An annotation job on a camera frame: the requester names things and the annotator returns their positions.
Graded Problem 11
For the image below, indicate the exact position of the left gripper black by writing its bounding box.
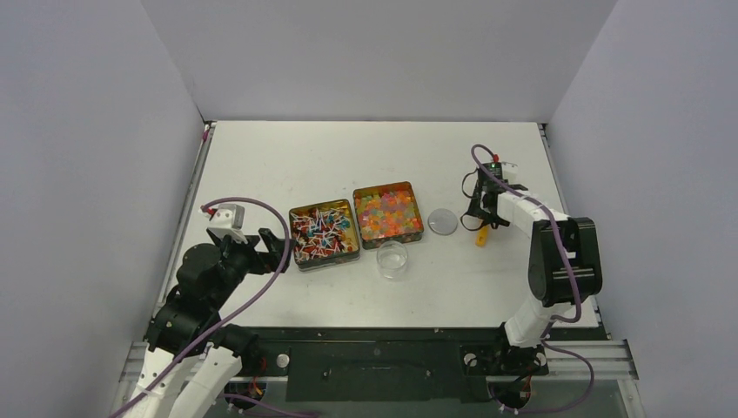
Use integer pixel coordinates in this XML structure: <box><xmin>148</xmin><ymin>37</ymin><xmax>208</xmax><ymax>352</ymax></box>
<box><xmin>211</xmin><ymin>226</ymin><xmax>294</xmax><ymax>308</ymax></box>

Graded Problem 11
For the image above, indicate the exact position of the orange plastic scoop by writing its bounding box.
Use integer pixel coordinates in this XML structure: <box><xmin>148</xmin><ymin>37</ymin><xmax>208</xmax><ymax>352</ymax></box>
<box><xmin>474</xmin><ymin>226</ymin><xmax>490</xmax><ymax>247</ymax></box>

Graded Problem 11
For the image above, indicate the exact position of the tin box of lollipops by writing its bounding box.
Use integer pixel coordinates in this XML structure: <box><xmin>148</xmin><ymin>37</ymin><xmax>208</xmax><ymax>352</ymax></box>
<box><xmin>288</xmin><ymin>199</ymin><xmax>360</xmax><ymax>272</ymax></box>

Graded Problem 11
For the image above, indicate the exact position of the tin box of gummy candies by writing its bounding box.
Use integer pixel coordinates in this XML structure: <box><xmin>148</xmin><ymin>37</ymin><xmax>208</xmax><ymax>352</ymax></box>
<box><xmin>352</xmin><ymin>181</ymin><xmax>425</xmax><ymax>250</ymax></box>

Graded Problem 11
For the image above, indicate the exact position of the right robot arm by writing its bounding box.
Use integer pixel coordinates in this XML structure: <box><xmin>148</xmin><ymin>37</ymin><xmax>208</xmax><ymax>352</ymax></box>
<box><xmin>465</xmin><ymin>162</ymin><xmax>603</xmax><ymax>374</ymax></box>

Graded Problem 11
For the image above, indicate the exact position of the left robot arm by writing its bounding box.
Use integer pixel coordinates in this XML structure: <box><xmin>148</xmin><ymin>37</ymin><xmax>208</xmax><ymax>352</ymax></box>
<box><xmin>113</xmin><ymin>228</ymin><xmax>293</xmax><ymax>417</ymax></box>

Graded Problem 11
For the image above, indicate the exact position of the clear round lid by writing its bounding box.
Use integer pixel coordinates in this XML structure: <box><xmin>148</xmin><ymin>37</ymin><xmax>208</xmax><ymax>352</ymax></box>
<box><xmin>427</xmin><ymin>208</ymin><xmax>459</xmax><ymax>236</ymax></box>

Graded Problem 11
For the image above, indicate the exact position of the clear plastic round container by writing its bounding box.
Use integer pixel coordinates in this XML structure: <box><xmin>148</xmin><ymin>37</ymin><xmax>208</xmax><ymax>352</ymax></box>
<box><xmin>376</xmin><ymin>240</ymin><xmax>408</xmax><ymax>280</ymax></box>

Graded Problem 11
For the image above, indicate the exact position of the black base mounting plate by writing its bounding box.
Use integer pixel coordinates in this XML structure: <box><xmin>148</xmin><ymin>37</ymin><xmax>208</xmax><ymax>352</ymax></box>
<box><xmin>216</xmin><ymin>327</ymin><xmax>591</xmax><ymax>409</ymax></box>

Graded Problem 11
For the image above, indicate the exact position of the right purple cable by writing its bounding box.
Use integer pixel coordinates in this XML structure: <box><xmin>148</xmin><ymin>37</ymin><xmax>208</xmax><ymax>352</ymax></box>
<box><xmin>470</xmin><ymin>144</ymin><xmax>595</xmax><ymax>415</ymax></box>

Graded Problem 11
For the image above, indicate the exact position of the purple cable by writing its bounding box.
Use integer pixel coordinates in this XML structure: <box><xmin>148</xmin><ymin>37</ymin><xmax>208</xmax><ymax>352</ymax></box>
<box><xmin>470</xmin><ymin>144</ymin><xmax>595</xmax><ymax>415</ymax></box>
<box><xmin>109</xmin><ymin>197</ymin><xmax>293</xmax><ymax>418</ymax></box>

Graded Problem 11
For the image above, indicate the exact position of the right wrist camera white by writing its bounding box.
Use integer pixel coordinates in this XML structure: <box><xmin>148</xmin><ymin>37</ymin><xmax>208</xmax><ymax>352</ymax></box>
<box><xmin>492</xmin><ymin>154</ymin><xmax>518</xmax><ymax>183</ymax></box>

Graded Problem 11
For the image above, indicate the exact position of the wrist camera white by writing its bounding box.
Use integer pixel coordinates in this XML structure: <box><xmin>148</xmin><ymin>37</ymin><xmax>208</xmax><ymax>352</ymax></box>
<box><xmin>492</xmin><ymin>154</ymin><xmax>518</xmax><ymax>183</ymax></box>
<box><xmin>200</xmin><ymin>203</ymin><xmax>246</xmax><ymax>245</ymax></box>

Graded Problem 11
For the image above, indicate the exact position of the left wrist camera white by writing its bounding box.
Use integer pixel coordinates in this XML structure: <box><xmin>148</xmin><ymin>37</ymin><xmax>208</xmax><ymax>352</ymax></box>
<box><xmin>200</xmin><ymin>203</ymin><xmax>246</xmax><ymax>245</ymax></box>

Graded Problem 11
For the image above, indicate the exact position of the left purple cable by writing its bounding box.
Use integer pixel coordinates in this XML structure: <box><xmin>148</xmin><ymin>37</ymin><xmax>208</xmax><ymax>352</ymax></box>
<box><xmin>109</xmin><ymin>197</ymin><xmax>293</xmax><ymax>418</ymax></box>

